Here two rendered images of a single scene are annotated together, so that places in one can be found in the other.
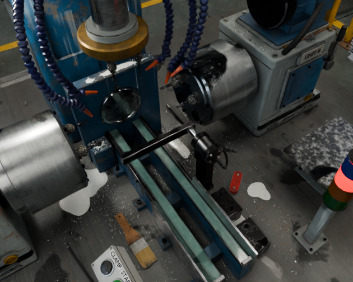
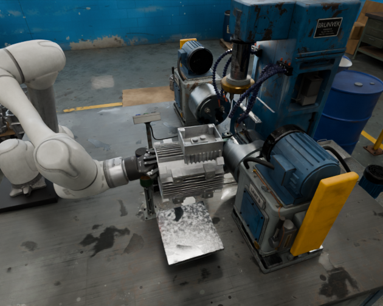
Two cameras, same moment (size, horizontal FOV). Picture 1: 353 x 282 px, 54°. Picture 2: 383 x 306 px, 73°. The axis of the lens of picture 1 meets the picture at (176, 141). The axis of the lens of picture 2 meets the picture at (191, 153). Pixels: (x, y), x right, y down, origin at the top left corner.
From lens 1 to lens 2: 147 cm
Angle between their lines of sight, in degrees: 69
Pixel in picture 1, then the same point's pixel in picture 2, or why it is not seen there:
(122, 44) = (224, 82)
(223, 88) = (230, 147)
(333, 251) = (138, 220)
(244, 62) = (245, 153)
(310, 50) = (254, 188)
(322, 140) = (202, 224)
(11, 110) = not seen: hidden behind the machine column
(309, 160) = (189, 209)
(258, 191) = (188, 200)
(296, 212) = not seen: hidden behind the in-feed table
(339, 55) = not seen: outside the picture
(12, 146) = (203, 87)
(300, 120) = (244, 249)
